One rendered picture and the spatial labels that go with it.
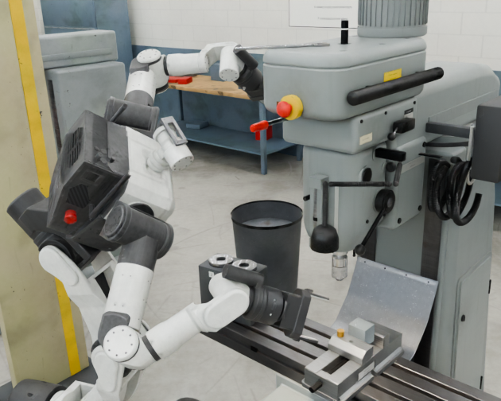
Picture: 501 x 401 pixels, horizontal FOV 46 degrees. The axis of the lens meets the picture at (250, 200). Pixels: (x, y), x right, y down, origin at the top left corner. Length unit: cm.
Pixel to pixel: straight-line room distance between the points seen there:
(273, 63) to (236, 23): 615
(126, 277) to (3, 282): 175
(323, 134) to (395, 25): 39
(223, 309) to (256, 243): 239
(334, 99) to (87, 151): 61
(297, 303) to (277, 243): 229
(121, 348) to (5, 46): 186
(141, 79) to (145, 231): 62
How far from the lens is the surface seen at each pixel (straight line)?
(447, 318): 221
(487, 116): 171
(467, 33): 604
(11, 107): 295
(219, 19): 784
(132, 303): 140
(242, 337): 208
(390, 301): 219
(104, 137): 158
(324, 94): 143
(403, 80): 160
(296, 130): 162
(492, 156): 173
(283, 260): 380
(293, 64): 147
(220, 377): 343
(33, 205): 184
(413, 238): 211
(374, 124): 158
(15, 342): 328
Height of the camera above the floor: 206
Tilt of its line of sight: 20 degrees down
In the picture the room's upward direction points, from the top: 2 degrees counter-clockwise
